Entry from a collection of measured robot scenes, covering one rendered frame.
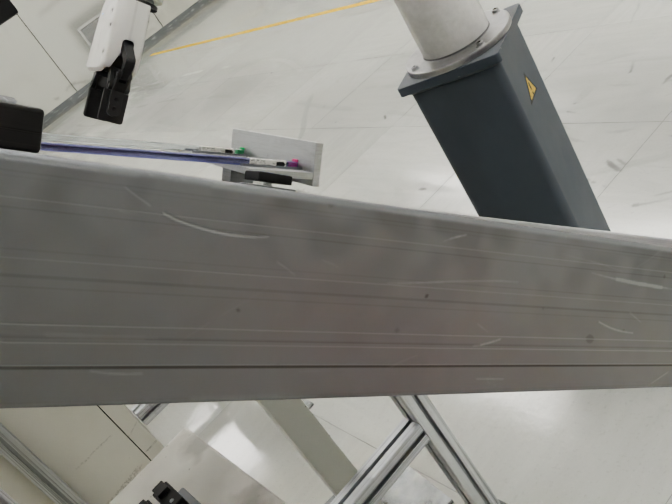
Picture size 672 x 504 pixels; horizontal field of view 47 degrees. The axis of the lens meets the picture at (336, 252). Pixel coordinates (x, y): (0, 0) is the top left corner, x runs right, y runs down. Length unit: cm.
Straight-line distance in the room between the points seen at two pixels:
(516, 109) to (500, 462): 68
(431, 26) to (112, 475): 119
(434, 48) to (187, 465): 75
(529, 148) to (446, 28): 24
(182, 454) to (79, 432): 84
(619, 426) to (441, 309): 129
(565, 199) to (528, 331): 112
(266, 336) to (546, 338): 12
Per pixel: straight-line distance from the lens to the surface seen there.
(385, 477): 125
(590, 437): 155
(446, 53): 131
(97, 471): 186
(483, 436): 164
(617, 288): 34
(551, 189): 139
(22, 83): 850
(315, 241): 23
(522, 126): 132
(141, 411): 180
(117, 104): 105
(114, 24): 107
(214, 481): 91
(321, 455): 148
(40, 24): 860
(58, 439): 181
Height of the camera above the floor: 113
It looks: 27 degrees down
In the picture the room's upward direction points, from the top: 34 degrees counter-clockwise
